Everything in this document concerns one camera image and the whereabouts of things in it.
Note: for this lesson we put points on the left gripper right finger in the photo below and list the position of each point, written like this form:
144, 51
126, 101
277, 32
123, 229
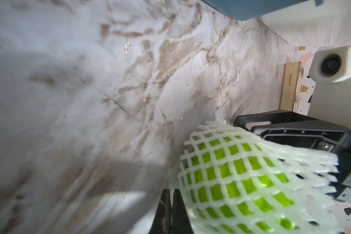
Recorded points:
180, 222

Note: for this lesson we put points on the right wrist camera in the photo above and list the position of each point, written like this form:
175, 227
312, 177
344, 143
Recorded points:
331, 71

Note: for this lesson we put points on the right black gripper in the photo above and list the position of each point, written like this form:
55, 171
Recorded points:
321, 137

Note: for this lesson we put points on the dark teal small bin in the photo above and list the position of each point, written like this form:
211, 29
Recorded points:
242, 10

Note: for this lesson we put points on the white plastic basket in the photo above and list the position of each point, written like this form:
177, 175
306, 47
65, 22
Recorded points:
306, 24

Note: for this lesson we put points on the green custard apple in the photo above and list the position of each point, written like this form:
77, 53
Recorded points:
234, 187

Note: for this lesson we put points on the wooden chessboard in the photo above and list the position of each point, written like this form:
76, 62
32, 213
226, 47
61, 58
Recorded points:
291, 86

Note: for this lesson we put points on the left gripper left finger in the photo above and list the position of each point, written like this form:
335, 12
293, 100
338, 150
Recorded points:
162, 220

